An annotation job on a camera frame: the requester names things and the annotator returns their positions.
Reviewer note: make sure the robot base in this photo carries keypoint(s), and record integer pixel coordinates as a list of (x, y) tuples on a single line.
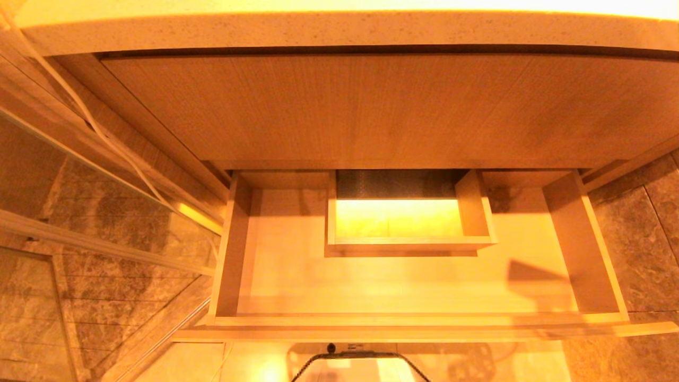
[(360, 369)]

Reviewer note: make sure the open wooden drawer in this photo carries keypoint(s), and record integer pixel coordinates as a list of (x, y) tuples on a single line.
[(403, 286)]

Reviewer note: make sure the wooden cabinet front panel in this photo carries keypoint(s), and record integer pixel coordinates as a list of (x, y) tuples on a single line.
[(339, 111)]

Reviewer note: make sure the speckled stone countertop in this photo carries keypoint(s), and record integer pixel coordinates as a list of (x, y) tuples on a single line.
[(339, 29)]

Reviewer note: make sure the glass shower door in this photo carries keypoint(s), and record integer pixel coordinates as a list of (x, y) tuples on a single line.
[(79, 239)]

